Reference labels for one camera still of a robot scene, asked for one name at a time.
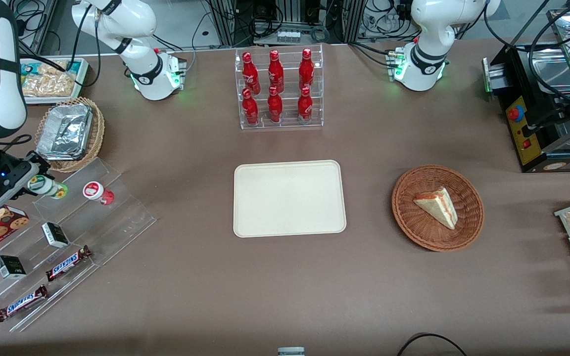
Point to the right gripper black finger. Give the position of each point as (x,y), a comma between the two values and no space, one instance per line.
(38,162)
(26,194)

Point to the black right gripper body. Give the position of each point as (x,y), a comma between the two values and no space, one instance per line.
(12,176)

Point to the green gum bottle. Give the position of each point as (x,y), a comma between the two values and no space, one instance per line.
(47,187)

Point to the silver foil tray stack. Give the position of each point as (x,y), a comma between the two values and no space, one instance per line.
(65,131)

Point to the red gum bottle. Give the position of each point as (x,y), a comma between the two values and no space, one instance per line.
(94,190)

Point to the cream plastic tray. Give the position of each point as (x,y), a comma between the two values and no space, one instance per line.
(290,198)

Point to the small black box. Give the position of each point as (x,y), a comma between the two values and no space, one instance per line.
(55,235)
(10,267)

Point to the small light wicker basket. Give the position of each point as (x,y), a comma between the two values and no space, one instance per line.
(96,148)

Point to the rice cracker bag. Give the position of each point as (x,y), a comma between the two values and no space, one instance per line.
(52,67)
(47,85)

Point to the Snickers chocolate bar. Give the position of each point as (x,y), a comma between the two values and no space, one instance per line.
(69,263)
(22,302)

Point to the clear acrylic stepped display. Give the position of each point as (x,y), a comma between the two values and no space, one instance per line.
(117,217)

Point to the teal snack pack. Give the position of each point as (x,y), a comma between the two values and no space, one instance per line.
(73,66)
(30,68)

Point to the white snack bin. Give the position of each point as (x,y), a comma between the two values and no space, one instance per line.
(84,79)

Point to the red cola bottle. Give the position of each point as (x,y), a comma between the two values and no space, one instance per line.
(249,71)
(250,109)
(275,69)
(305,105)
(274,106)
(306,68)

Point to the clear acrylic bottle rack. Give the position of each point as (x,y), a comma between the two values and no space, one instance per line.
(289,121)

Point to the white power strip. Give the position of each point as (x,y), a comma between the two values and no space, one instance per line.
(289,36)

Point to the small grey device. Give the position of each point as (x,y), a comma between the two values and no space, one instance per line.
(291,351)

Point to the round brown wicker basket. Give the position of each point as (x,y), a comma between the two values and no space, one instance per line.
(413,227)

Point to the wrapped triangle sandwich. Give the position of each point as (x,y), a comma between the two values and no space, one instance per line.
(438,205)

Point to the black sealing machine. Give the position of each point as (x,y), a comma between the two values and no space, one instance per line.
(520,133)

